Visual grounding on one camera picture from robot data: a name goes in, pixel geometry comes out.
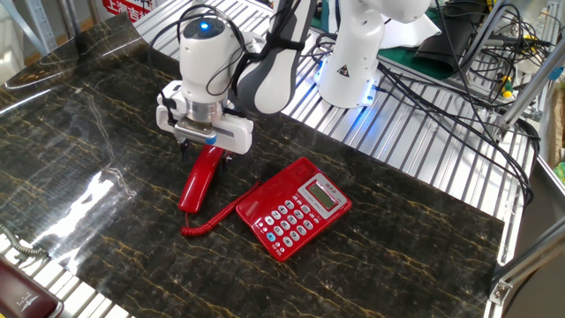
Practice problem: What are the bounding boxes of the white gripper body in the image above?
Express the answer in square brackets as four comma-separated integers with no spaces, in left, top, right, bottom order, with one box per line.
[155,79,255,156]

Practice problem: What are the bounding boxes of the red telephone handset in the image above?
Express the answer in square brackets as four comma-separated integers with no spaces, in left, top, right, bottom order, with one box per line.
[177,144,226,215]

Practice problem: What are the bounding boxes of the red telephone cord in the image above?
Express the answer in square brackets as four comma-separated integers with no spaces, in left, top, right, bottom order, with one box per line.
[178,179,265,238]

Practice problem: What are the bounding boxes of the dark red telephone base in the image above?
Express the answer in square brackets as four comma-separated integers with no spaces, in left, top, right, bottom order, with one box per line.
[0,254,65,318]

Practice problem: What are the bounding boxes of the red white printed sign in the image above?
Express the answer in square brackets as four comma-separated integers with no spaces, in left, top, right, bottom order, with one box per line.
[102,0,156,24]

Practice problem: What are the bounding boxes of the dark marble pattern mat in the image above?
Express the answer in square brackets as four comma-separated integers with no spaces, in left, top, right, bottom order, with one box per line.
[0,12,505,318]

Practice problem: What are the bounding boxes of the grey perforated metal upright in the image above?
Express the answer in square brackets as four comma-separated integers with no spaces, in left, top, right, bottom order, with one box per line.
[24,0,59,54]

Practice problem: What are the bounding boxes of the white paper sheet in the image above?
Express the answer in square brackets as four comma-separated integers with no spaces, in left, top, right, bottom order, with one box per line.
[379,15,442,49]

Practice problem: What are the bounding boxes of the black fabric pouch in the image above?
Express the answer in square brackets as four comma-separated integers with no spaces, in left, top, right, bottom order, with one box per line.
[414,0,492,74]

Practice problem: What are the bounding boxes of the grey metal bar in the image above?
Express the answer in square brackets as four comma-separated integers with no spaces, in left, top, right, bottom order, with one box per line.
[458,0,516,76]

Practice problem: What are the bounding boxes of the aluminium profile strut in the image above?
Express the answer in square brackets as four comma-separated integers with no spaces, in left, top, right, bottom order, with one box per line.
[493,37,565,141]

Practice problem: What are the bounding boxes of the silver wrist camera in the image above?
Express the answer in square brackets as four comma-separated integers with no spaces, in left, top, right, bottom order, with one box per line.
[173,117,219,147]

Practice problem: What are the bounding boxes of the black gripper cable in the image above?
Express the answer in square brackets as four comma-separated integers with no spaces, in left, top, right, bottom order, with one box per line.
[147,4,208,130]

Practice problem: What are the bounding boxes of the grey coiled telephone cord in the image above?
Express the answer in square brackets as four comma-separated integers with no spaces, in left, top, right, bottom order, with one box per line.
[0,223,50,261]

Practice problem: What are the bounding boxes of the black cable bundle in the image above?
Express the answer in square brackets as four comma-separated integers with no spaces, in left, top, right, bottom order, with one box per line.
[374,0,543,208]

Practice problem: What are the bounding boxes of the aluminium strut with bracket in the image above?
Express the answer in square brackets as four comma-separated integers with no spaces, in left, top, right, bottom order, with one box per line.
[487,216,565,318]

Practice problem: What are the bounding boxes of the tangled thin black wires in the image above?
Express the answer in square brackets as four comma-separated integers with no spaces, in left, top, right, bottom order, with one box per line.
[467,2,555,110]

